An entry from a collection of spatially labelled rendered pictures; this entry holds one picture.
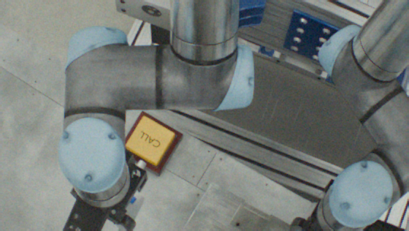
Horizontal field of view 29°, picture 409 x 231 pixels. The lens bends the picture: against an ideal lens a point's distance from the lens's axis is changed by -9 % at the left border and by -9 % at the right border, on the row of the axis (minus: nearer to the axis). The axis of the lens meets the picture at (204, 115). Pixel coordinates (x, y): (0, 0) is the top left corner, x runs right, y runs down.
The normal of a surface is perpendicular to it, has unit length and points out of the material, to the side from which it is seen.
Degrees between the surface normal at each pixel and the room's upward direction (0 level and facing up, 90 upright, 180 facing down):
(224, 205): 0
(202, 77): 59
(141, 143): 0
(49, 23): 0
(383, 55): 73
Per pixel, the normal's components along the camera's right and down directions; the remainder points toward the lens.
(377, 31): -0.89, 0.19
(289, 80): 0.03, -0.29
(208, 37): 0.09, 0.67
